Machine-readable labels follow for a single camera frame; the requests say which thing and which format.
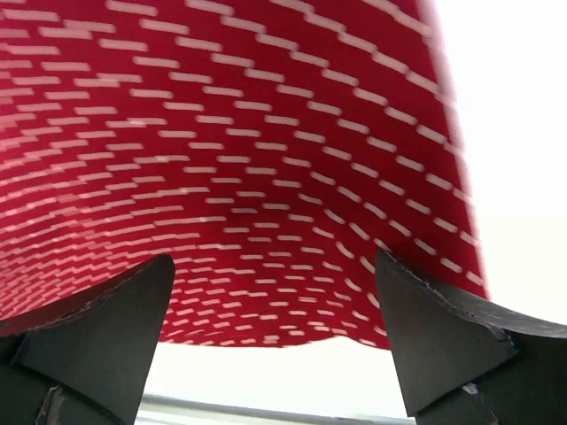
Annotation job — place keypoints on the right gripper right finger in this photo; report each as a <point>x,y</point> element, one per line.
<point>461,359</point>

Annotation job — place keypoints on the aluminium rail frame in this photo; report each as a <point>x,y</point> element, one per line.
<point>161,410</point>

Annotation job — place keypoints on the red polka dot skirt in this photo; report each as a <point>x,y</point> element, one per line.
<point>272,148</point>

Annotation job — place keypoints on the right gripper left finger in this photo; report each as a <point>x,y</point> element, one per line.
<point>84,359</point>

